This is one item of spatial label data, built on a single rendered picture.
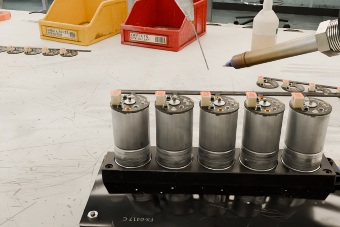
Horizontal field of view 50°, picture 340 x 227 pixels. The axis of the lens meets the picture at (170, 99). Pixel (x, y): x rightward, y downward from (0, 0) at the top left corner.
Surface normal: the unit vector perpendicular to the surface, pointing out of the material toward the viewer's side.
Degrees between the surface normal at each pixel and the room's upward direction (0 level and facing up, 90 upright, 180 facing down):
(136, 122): 90
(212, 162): 90
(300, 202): 0
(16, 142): 0
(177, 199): 0
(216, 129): 90
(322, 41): 91
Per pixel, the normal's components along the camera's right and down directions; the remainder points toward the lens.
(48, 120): 0.00, -0.91
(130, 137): 0.00, 0.42
